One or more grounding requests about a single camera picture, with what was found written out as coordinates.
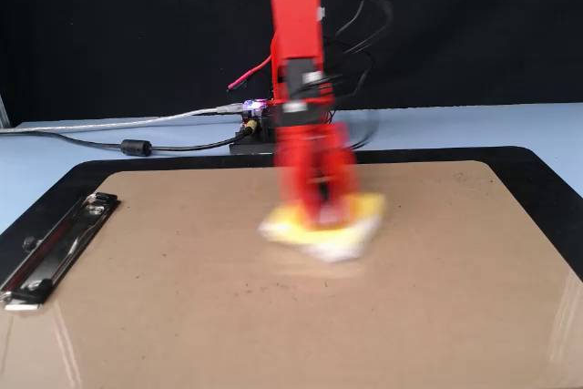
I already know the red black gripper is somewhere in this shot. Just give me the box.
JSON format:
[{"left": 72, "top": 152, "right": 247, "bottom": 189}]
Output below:
[{"left": 271, "top": 97, "right": 360, "bottom": 230}]

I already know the black power cable with ferrite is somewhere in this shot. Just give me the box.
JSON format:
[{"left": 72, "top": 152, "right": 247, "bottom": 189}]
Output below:
[{"left": 26, "top": 120, "right": 259, "bottom": 158}]

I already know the yellow white sponge black knob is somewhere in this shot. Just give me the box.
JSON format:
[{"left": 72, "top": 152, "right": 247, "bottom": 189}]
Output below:
[{"left": 258, "top": 191, "right": 388, "bottom": 265}]

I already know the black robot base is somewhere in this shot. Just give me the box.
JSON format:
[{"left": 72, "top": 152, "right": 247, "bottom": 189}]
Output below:
[{"left": 230, "top": 124, "right": 280, "bottom": 156}]

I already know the silver metal clipboard clip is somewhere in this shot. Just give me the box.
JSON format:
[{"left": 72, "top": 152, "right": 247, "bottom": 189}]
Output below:
[{"left": 0, "top": 191, "right": 122, "bottom": 312}]

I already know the controller circuit board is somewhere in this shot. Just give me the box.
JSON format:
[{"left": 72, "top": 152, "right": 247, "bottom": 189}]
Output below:
[{"left": 237, "top": 97, "right": 271, "bottom": 134}]

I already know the black servo cable bundle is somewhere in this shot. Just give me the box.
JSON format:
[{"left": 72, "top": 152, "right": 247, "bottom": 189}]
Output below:
[{"left": 318, "top": 0, "right": 394, "bottom": 151}]

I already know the black mat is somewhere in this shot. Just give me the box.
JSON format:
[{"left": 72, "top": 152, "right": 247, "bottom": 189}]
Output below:
[{"left": 0, "top": 146, "right": 583, "bottom": 285}]

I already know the brown clipboard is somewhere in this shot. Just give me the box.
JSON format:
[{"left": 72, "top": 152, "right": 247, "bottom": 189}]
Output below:
[{"left": 0, "top": 159, "right": 583, "bottom": 389}]

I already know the pink red wire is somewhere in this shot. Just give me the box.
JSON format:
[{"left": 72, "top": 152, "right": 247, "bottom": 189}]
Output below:
[{"left": 227, "top": 54, "right": 274, "bottom": 91}]

